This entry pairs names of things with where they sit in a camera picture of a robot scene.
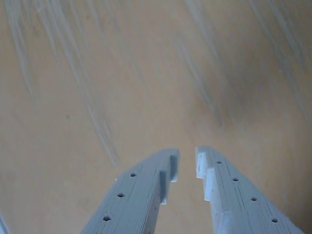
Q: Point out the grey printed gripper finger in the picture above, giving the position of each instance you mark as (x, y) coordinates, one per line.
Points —
(136, 195)
(239, 202)

